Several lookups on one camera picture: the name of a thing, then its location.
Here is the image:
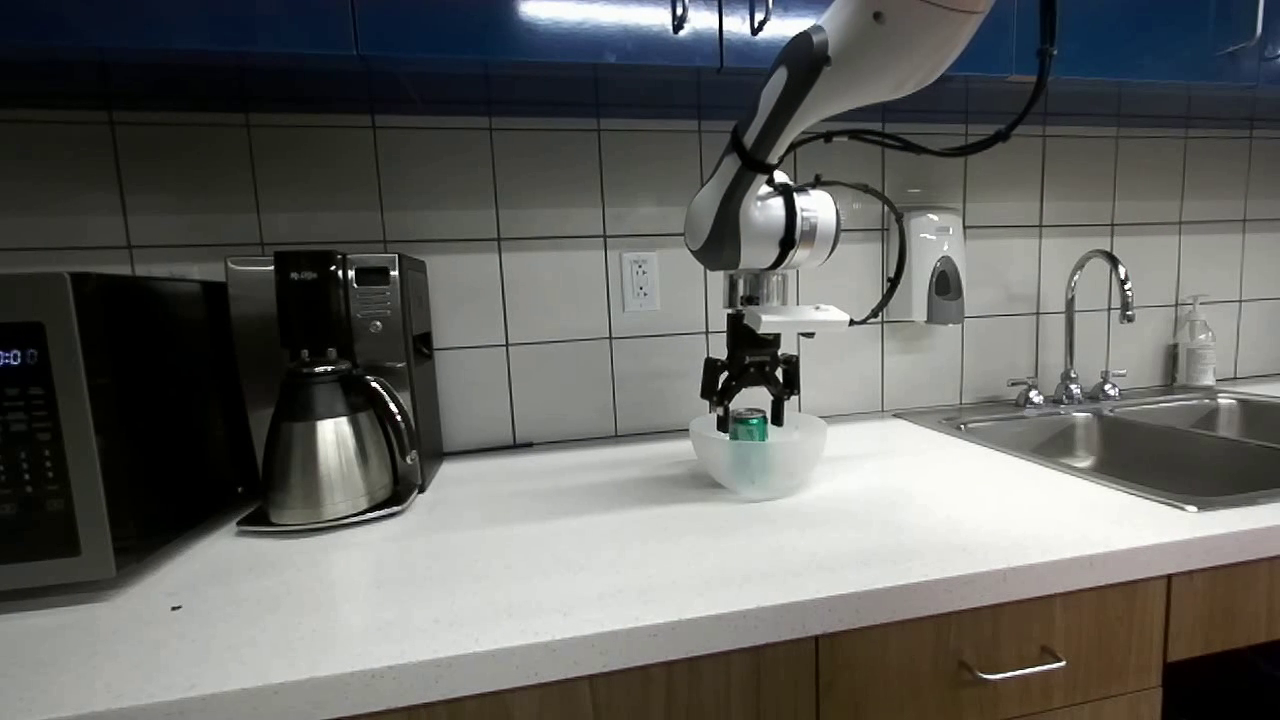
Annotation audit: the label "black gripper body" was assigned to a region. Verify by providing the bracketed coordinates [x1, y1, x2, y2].
[698, 314, 800, 399]

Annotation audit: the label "green soda can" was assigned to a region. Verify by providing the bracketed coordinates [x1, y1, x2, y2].
[728, 410, 771, 439]

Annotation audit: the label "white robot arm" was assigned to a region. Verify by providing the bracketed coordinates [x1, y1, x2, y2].
[682, 0, 991, 432]

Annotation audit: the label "translucent white plastic bowl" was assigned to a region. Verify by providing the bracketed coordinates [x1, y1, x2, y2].
[689, 414, 826, 500]

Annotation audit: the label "wooden cabinet front left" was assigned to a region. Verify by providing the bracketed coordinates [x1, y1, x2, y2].
[358, 641, 818, 720]

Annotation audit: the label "wooden cabinet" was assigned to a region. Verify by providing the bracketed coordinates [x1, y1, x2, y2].
[1169, 560, 1280, 660]
[358, 641, 818, 720]

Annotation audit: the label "chrome gooseneck faucet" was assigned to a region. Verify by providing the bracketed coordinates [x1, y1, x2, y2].
[1010, 250, 1135, 410]

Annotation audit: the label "stainless steel coffee carafe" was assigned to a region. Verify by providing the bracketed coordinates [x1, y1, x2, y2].
[265, 364, 418, 528]

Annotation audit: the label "black coffee maker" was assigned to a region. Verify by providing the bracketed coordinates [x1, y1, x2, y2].
[222, 251, 442, 535]

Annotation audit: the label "clear soap bottle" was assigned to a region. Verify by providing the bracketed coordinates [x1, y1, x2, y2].
[1177, 302, 1214, 387]

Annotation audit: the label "stainless steel sink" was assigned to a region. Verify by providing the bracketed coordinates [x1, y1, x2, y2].
[922, 394, 1280, 511]

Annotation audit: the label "wooden cabinet front right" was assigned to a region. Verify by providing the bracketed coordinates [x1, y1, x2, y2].
[1169, 560, 1280, 660]

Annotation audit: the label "stainless steel microwave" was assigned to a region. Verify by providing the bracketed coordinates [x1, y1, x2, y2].
[0, 274, 256, 597]

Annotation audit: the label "blue upper cabinets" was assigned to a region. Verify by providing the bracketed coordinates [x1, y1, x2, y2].
[0, 0, 1280, 83]

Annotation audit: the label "white wall power outlet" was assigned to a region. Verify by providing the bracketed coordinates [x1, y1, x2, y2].
[621, 251, 659, 314]

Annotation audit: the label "white wall soap dispenser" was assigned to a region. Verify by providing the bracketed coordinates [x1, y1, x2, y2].
[886, 211, 964, 326]

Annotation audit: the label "wooden drawer with handle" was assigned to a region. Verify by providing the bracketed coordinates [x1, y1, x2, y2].
[817, 580, 1169, 720]

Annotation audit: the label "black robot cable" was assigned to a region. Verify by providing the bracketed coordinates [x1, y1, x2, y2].
[783, 0, 1060, 328]

